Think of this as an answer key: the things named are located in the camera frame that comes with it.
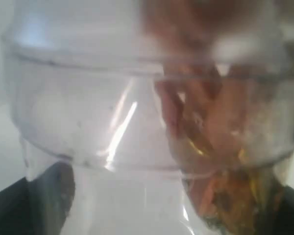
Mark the tan wooden pieces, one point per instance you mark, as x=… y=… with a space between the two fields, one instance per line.
x=205 y=116

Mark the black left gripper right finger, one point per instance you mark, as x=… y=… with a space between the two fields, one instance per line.
x=286 y=213

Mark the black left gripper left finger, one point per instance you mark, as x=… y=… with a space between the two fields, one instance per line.
x=39 y=207

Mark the clear dome shaker lid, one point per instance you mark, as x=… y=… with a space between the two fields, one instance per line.
x=50 y=38

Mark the clear plastic shaker body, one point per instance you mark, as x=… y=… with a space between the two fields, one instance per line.
x=109 y=128

